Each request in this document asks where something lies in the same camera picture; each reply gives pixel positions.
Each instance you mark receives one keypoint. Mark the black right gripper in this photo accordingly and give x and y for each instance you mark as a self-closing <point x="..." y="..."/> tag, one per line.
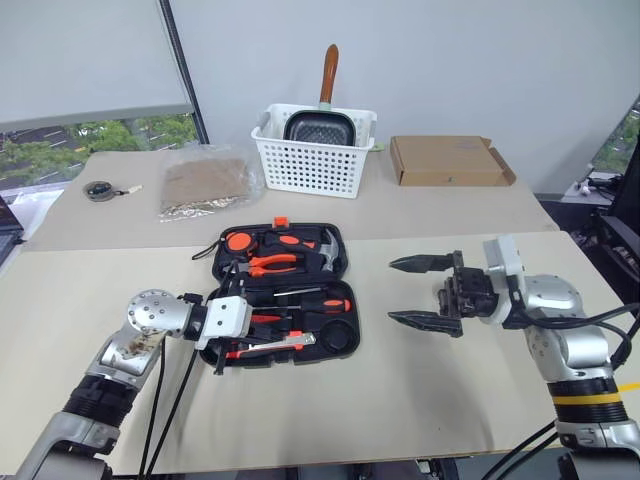
<point x="470" y="290"/>

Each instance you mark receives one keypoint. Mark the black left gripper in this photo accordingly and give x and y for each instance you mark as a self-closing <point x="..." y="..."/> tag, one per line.
<point x="235" y="344"/>

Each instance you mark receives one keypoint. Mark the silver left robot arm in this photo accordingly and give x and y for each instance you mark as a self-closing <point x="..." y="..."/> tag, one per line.
<point x="150" y="312"/>

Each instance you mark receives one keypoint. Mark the black tool case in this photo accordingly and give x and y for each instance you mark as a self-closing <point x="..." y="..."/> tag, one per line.
<point x="330" y="356"/>

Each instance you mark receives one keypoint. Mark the orange black tape measure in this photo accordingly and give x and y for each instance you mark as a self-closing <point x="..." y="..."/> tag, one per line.
<point x="239" y="242"/>

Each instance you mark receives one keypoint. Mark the flat brown cardboard box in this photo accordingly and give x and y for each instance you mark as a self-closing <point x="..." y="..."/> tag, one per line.
<point x="445" y="160"/>

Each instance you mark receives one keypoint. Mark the clear bag with brown cardboard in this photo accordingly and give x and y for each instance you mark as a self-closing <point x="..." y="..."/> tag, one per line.
<point x="205" y="177"/>

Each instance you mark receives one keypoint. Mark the small beige tag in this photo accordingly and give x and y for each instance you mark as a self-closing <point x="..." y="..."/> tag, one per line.
<point x="134" y="189"/>

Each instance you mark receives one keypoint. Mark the white perforated plastic basket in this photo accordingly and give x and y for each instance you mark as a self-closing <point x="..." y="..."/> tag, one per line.
<point x="310" y="170"/>

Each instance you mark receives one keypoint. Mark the white plastic sheet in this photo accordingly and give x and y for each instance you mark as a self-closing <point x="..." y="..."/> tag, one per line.
<point x="40" y="205"/>

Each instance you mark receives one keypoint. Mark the dark laptop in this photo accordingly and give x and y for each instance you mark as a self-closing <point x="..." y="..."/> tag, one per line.
<point x="7" y="225"/>

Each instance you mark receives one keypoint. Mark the white roller blind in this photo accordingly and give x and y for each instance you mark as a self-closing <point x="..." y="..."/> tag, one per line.
<point x="75" y="50"/>

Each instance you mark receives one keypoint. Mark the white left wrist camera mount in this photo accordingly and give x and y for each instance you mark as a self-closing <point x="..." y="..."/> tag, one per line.
<point x="225" y="317"/>

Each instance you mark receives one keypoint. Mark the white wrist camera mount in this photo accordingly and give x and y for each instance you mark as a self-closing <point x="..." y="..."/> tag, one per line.
<point x="502" y="260"/>
<point x="225" y="317"/>

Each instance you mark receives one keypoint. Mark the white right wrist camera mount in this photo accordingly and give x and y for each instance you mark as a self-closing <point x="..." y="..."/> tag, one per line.
<point x="502" y="260"/>

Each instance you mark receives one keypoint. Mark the dark frame under table edge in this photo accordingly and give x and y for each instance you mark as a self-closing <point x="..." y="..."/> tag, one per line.
<point x="390" y="470"/>

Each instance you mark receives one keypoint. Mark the black window frame post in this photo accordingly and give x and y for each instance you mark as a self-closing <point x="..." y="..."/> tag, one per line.
<point x="182" y="60"/>

